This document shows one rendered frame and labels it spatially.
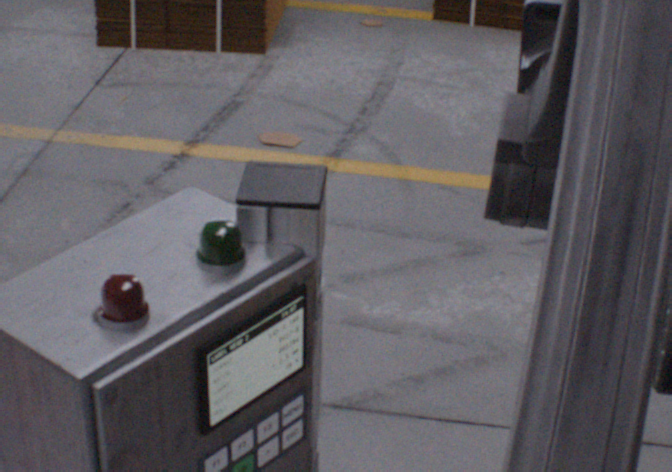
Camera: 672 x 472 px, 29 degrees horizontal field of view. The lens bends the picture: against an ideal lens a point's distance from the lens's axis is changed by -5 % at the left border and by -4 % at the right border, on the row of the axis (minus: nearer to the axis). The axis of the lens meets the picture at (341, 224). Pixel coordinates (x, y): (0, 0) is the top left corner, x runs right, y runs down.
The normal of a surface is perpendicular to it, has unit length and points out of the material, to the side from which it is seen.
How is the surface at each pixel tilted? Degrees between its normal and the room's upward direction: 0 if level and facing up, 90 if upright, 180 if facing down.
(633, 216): 48
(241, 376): 90
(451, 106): 0
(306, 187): 0
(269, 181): 0
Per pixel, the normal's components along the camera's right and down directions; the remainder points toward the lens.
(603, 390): -0.07, -0.20
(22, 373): -0.63, 0.37
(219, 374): 0.77, 0.34
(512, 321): 0.03, -0.86
